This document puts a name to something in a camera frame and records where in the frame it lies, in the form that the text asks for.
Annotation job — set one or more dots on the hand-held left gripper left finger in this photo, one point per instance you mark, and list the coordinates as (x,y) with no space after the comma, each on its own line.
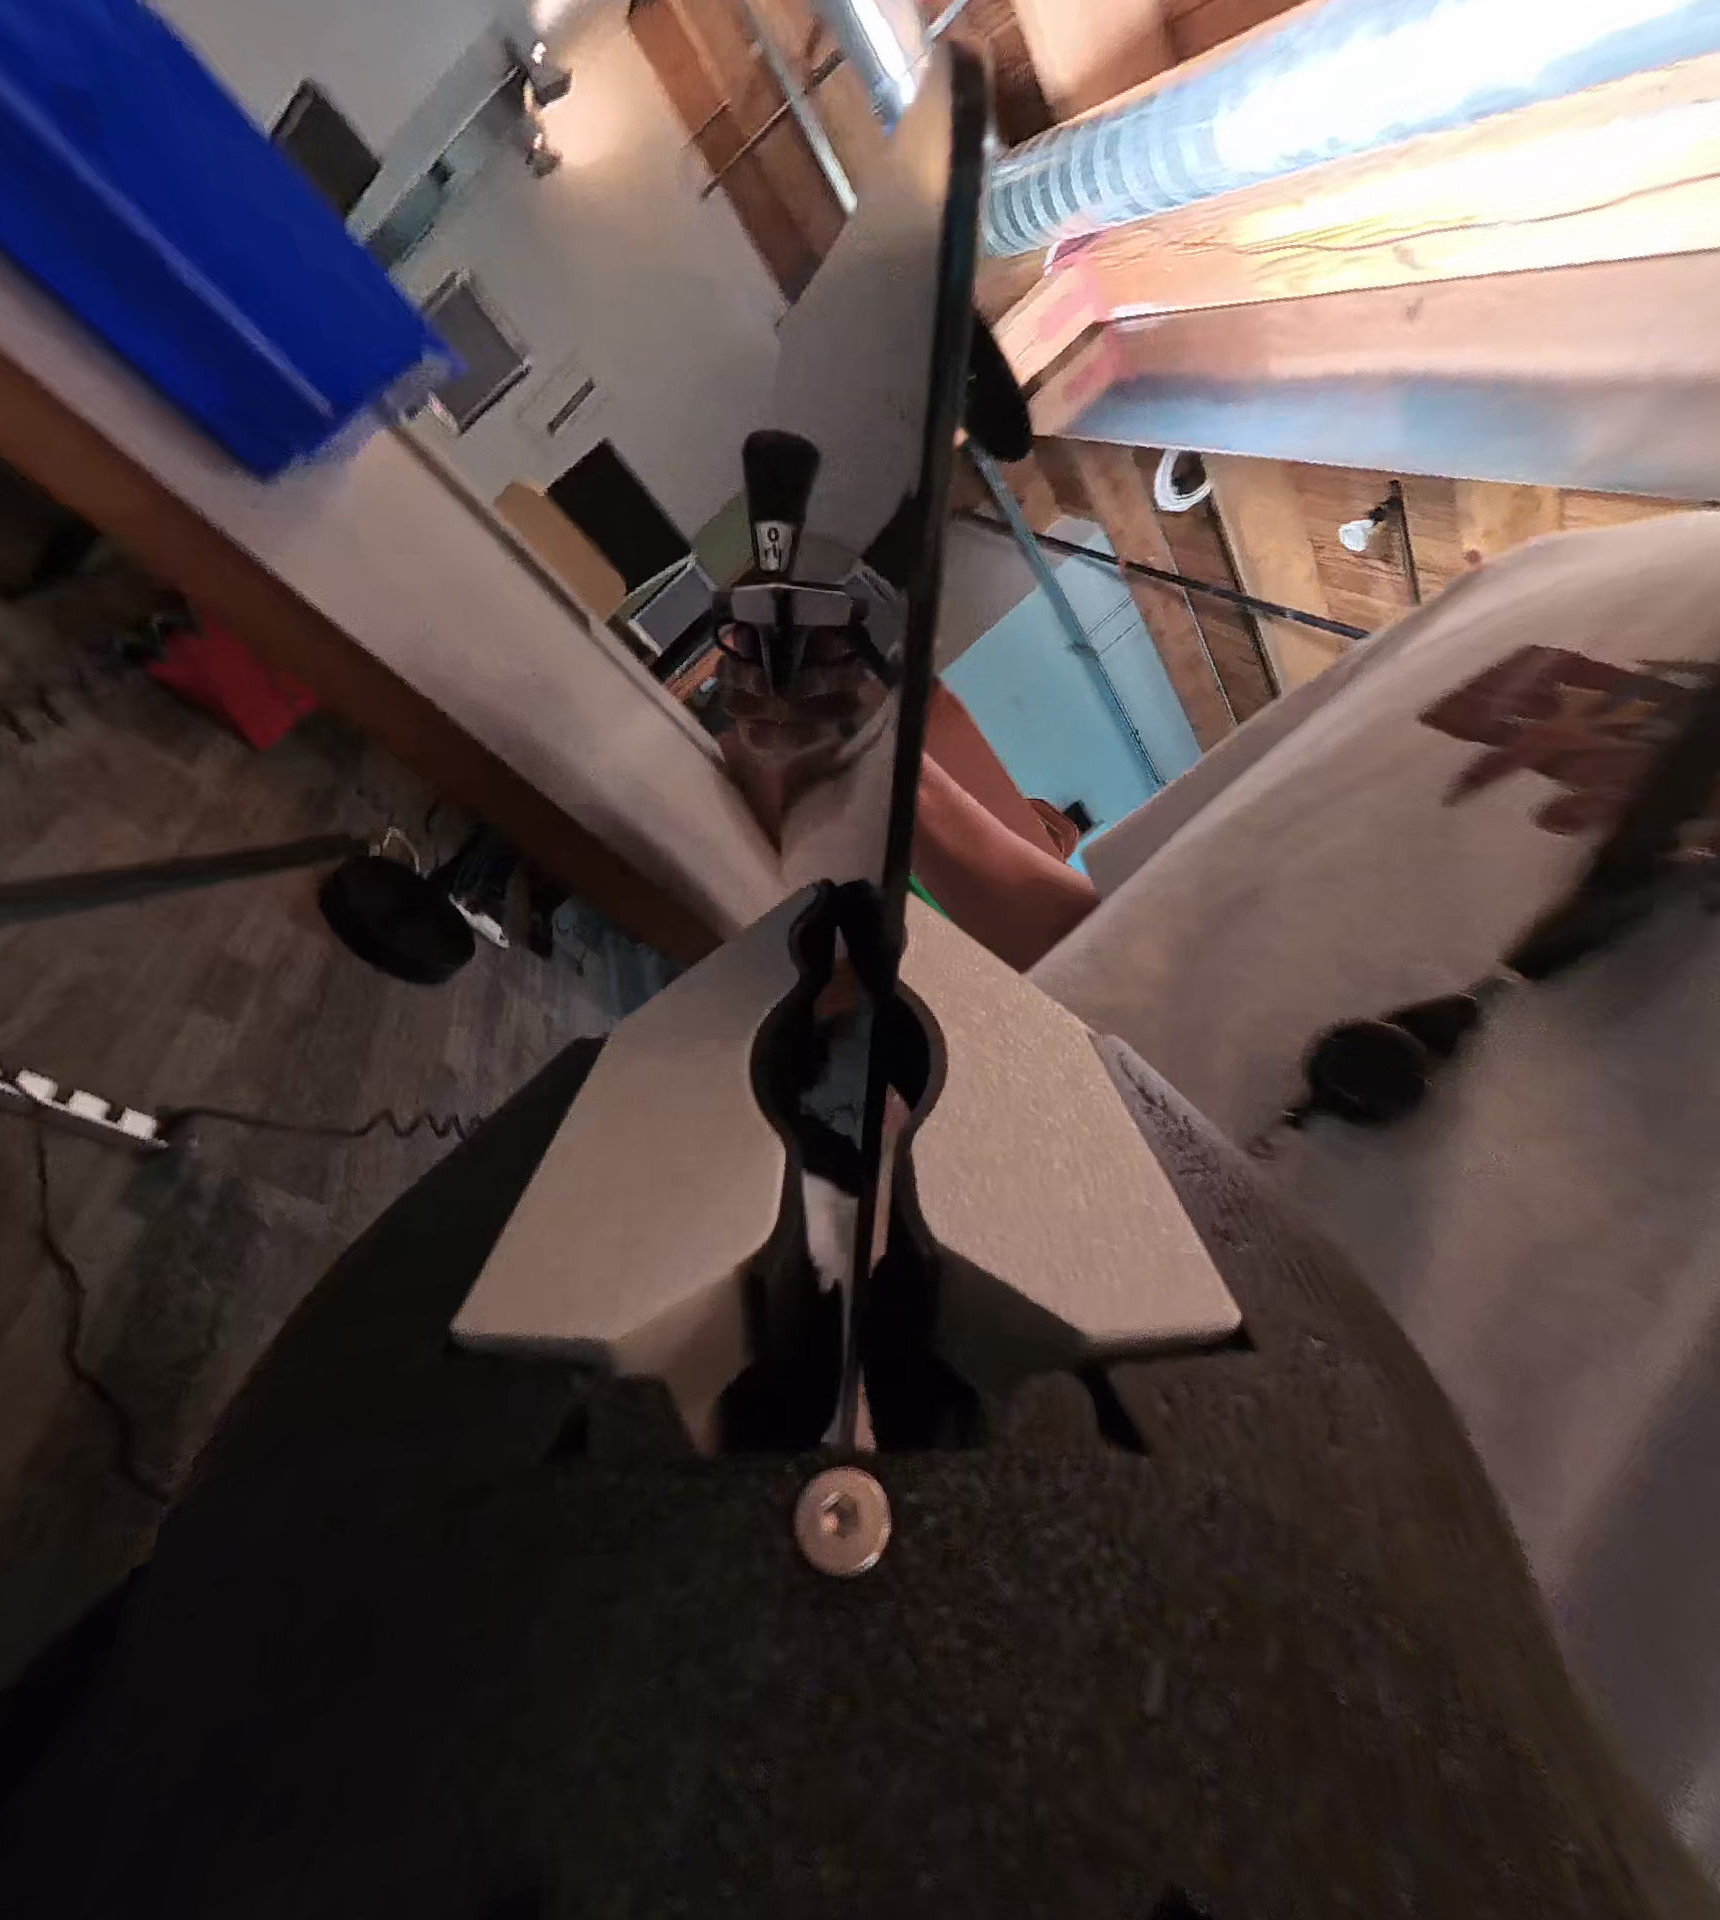
(605,1200)

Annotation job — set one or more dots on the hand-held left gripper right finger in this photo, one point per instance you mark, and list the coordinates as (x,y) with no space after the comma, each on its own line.
(1070,1200)

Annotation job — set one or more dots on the thin black panel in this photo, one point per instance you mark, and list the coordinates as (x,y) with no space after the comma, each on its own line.
(935,494)

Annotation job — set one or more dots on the blue plastic bin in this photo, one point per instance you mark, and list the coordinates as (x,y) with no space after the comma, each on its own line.
(125,181)

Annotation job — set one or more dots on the person's right forearm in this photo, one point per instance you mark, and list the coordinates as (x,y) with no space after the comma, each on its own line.
(964,849)

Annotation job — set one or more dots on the large framed picture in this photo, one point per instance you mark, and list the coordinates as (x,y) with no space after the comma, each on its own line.
(478,349)

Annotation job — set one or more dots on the black floor stand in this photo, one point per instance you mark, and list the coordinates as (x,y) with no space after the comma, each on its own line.
(395,922)

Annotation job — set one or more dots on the person in white t-shirt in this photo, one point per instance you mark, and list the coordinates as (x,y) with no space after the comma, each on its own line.
(1624,1274)

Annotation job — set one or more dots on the small framed picture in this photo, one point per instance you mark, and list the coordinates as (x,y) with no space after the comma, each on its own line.
(329,146)

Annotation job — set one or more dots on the ceiling light bulb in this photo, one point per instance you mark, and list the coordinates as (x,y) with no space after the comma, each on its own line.
(1359,530)

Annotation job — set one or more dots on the white power strip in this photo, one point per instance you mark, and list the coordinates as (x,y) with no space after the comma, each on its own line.
(35,1088)

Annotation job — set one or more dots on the red plastic bin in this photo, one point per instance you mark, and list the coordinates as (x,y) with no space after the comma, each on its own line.
(230,682)

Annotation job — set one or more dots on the black wall panel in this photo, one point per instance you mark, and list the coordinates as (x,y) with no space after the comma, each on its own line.
(621,510)

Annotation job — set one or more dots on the wall spot lamp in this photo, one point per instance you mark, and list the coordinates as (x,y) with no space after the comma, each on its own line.
(542,82)

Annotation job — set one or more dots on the silver air duct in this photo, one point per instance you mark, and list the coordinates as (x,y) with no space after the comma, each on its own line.
(1250,135)

